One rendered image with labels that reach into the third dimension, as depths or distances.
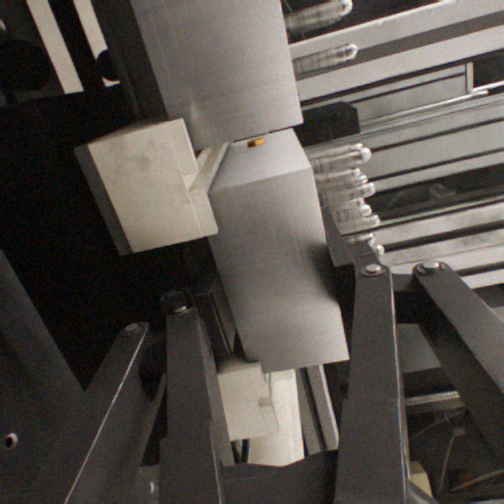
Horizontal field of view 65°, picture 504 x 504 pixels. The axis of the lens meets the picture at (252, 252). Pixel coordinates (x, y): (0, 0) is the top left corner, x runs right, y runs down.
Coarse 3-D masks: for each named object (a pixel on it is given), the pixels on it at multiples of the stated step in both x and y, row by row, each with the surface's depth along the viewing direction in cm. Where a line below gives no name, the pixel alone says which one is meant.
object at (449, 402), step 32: (480, 288) 43; (416, 352) 47; (416, 384) 49; (448, 384) 49; (416, 416) 51; (448, 416) 51; (416, 448) 54; (448, 448) 54; (480, 448) 53; (416, 480) 56; (448, 480) 56; (480, 480) 56
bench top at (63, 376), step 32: (0, 256) 32; (0, 288) 31; (0, 320) 30; (32, 320) 34; (0, 352) 30; (32, 352) 33; (0, 384) 29; (32, 384) 32; (64, 384) 36; (0, 416) 29; (32, 416) 32; (64, 416) 35; (0, 448) 28; (32, 448) 31; (0, 480) 27; (32, 480) 30
